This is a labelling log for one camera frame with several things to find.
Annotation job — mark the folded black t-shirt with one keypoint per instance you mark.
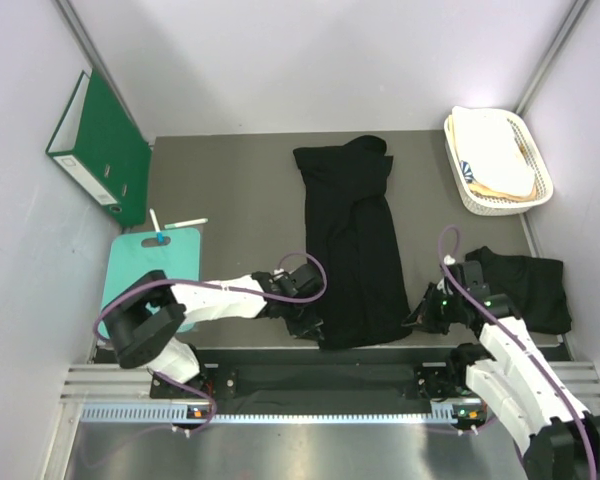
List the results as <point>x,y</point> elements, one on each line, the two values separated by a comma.
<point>534,285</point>

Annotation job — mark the white plastic basket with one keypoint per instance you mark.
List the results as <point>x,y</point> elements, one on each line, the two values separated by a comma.
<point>531,153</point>

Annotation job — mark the teal cutting board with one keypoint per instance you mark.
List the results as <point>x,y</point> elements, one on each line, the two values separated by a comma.
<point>135,254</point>

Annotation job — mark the black t-shirt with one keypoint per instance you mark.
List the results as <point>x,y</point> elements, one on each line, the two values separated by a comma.
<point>350,231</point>
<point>534,285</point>

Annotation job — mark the aluminium frame rail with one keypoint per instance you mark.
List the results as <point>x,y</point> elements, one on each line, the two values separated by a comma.
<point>107,382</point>

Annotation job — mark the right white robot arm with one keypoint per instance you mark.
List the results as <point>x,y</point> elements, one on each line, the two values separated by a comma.
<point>556,436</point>

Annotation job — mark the white pen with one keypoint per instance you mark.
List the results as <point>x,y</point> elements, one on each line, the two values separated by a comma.
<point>186,224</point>

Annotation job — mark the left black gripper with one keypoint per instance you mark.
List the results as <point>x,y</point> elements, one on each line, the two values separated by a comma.
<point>307,328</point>

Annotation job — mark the white t-shirt in basket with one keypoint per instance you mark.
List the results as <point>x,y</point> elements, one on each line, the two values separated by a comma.
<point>487,143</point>

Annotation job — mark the green ring binder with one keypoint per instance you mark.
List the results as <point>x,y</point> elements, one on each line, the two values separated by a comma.
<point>101,149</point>

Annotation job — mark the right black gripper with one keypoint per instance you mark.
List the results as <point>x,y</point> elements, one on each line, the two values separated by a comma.
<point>423,315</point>

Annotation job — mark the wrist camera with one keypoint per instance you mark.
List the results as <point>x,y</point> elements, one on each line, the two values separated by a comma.
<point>303,282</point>
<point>470,276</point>

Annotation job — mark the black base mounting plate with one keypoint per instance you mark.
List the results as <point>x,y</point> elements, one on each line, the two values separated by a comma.
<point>232,382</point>

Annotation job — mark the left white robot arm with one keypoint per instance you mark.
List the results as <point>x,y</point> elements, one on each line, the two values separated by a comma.
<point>142,323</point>

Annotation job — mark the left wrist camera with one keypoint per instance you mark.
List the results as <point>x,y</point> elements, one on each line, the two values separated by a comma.
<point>303,282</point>

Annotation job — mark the white marker with blue cap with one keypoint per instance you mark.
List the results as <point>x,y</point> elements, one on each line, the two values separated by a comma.
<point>156,226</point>

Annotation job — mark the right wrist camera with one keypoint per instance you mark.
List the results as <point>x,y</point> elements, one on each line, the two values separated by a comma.
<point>470,276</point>

